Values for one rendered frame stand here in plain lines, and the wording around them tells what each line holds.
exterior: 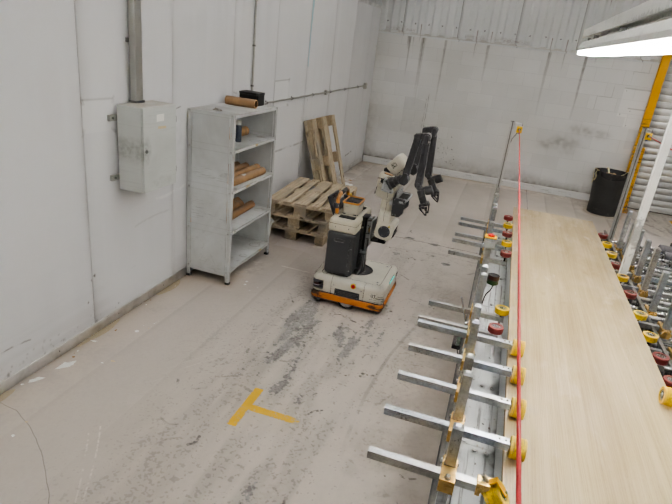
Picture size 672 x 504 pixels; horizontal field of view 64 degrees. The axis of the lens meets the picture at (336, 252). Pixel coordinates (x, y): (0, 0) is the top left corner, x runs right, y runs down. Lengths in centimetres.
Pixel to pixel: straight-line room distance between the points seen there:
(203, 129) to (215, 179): 43
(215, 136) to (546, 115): 702
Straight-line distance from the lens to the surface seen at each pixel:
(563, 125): 1052
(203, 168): 486
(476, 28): 1047
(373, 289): 467
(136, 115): 400
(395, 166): 452
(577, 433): 243
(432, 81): 1054
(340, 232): 463
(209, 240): 502
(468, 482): 193
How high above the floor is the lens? 224
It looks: 22 degrees down
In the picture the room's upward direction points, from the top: 7 degrees clockwise
